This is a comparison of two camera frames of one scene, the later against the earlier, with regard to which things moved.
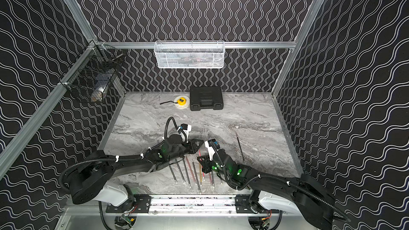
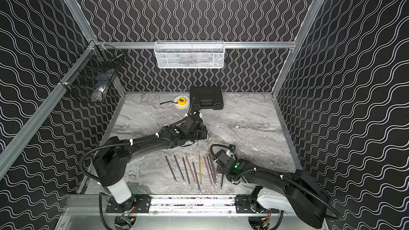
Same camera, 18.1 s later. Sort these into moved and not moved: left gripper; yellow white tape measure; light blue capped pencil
Moved: left gripper
Not moved: light blue capped pencil; yellow white tape measure
